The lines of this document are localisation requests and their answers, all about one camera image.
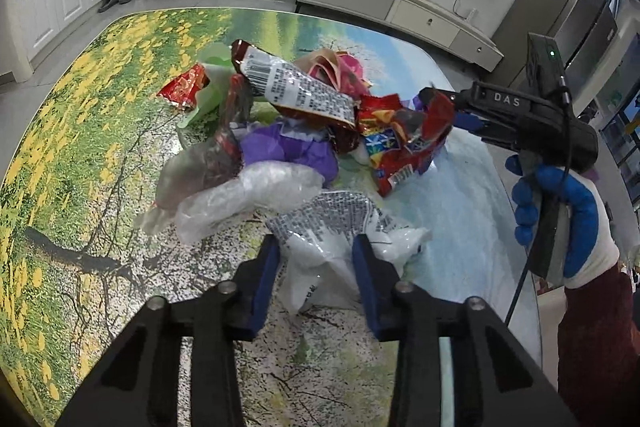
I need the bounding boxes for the snack bag with white label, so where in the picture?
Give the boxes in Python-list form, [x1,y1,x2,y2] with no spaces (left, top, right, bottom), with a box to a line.
[230,39,359,130]

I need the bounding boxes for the dark red clear wrapper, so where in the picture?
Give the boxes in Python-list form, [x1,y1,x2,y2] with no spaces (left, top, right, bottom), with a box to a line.
[214,74,257,178]

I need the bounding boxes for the red snack wrapper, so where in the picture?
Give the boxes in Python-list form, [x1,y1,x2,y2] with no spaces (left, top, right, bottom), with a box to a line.
[357,89,457,158]

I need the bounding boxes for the purple wrapper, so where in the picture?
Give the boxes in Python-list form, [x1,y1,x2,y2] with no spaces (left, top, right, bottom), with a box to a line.
[240,117,341,184]

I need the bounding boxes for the clear plastic bag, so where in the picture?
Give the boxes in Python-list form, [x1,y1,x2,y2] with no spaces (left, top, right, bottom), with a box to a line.
[175,161,326,245]

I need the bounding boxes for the green plastic bag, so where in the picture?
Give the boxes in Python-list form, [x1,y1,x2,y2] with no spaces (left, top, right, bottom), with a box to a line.
[177,42,242,130]

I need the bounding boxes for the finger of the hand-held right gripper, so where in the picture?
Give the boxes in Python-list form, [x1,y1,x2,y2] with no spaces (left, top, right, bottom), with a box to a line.
[451,111,521,154]
[419,87,476,112]

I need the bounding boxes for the grey refrigerator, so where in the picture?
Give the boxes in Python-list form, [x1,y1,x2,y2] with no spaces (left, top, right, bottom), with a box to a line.
[492,0,619,108]

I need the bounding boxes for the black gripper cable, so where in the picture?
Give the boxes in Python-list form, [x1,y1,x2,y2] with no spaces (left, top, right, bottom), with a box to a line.
[502,74,573,328]

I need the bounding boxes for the pink wrapper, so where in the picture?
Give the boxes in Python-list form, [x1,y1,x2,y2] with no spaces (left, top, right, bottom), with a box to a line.
[292,49,374,100]

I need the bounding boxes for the red blue snack bag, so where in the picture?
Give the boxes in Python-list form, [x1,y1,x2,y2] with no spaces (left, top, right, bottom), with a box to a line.
[362,127,437,198]

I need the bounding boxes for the person's right hand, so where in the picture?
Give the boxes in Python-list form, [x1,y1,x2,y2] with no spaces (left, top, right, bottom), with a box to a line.
[505,154,621,290]

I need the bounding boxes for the small red wrapper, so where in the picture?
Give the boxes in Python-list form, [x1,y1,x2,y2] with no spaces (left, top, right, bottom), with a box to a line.
[156,63,211,112]

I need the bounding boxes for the person's right forearm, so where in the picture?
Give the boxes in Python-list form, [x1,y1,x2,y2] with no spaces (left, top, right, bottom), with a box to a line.
[556,257,640,427]

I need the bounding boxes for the grey translucent plastic bag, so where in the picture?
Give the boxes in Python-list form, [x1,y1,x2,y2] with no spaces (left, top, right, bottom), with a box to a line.
[134,141,242,235]

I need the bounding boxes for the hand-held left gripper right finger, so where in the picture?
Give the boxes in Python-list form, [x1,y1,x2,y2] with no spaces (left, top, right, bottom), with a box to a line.
[351,233,583,427]

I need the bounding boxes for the window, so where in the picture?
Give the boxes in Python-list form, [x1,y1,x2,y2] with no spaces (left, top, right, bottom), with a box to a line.
[597,0,640,208]

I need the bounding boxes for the table with meadow print top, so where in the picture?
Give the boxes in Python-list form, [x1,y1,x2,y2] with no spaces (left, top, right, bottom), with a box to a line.
[0,7,543,427]

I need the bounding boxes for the white printed plastic bag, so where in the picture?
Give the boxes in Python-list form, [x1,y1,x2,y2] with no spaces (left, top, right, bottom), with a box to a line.
[265,189,433,315]

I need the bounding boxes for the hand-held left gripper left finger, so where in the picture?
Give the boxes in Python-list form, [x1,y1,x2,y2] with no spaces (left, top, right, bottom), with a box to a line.
[55,234,281,427]

